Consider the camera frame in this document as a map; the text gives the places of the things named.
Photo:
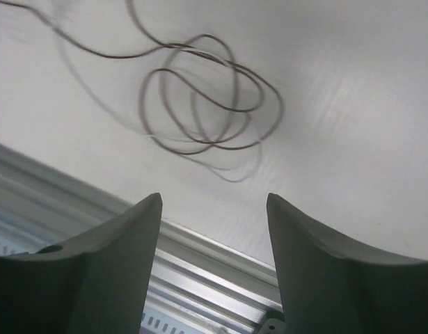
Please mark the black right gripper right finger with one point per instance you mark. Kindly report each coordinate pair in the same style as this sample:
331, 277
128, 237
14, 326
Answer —
332, 283

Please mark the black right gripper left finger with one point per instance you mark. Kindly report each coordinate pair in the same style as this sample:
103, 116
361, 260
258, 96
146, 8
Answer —
95, 282

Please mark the aluminium mounting rail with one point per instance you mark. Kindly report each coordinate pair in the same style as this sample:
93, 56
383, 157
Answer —
205, 286

